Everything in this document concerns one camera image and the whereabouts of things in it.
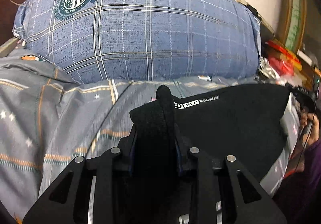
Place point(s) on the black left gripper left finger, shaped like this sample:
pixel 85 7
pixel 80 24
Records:
pixel 67 199

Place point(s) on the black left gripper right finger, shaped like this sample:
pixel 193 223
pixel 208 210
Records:
pixel 221 189

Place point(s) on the black pants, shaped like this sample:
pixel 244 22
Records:
pixel 243 121

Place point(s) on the purple sleeve forearm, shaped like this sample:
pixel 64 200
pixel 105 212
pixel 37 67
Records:
pixel 299 194

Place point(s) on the person's right hand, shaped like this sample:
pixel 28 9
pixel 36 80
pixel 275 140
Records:
pixel 309 125

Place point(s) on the red and yellow boxes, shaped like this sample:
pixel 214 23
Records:
pixel 282 60

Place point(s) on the clear plastic bags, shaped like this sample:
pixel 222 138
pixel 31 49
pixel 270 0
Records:
pixel 270 75

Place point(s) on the framed bamboo picture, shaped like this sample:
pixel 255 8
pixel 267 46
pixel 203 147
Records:
pixel 291 24

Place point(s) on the grey star-patterned bedsheet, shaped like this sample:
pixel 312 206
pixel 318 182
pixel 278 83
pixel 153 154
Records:
pixel 47 120

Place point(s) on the blue plaid pillow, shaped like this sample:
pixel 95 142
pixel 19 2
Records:
pixel 93 40

